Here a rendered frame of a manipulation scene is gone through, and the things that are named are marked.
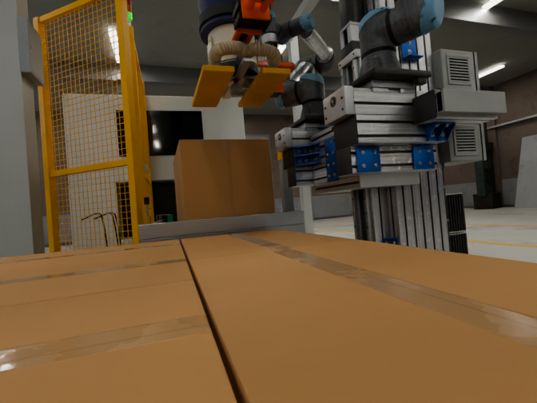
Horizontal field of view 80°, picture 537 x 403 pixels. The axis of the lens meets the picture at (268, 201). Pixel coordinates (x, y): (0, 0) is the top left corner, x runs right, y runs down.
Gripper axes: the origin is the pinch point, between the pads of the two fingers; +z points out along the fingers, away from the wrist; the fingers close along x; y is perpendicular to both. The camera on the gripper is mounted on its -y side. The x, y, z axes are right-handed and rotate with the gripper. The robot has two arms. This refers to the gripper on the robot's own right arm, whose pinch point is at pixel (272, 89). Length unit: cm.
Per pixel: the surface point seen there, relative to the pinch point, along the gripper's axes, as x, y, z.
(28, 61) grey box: -116, -61, -33
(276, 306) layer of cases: -47, 114, 64
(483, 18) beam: 524, -261, -241
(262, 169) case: -10.5, 6.3, 39.1
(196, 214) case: -42, 6, 57
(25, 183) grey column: -122, -62, 33
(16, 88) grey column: -123, -63, -19
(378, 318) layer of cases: -41, 122, 63
